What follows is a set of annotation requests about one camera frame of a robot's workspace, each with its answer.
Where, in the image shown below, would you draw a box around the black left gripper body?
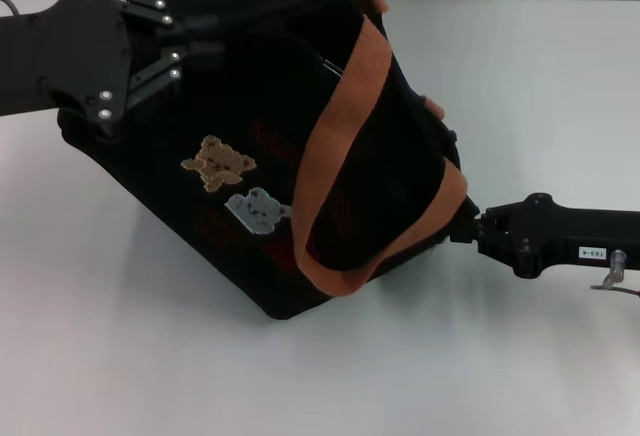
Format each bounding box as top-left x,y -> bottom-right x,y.
0,0 -> 134,140

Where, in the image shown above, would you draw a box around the black food bag orange straps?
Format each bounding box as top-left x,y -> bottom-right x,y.
55,0 -> 482,321

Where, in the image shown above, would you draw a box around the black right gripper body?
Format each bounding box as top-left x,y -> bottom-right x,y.
508,193 -> 640,281

